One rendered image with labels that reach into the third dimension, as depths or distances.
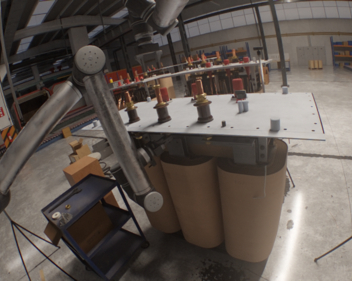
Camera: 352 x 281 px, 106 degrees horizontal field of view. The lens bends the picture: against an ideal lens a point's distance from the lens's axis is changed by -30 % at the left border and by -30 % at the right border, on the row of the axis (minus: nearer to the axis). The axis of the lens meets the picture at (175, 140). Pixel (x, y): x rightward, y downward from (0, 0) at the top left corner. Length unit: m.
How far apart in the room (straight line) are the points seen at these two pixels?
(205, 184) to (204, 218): 0.32
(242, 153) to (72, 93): 0.94
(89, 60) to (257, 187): 1.02
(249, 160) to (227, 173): 0.15
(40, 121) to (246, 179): 1.10
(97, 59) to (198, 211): 1.15
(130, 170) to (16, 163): 0.60
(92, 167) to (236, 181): 1.58
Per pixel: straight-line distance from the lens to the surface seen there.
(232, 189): 1.11
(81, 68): 0.87
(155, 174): 1.50
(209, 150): 1.19
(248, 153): 0.98
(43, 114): 1.04
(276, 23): 9.26
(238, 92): 1.22
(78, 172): 2.11
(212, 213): 1.43
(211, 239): 1.66
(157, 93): 1.08
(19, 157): 1.06
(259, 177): 1.00
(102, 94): 0.86
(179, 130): 0.91
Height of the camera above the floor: 1.66
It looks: 22 degrees down
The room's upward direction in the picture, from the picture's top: 13 degrees counter-clockwise
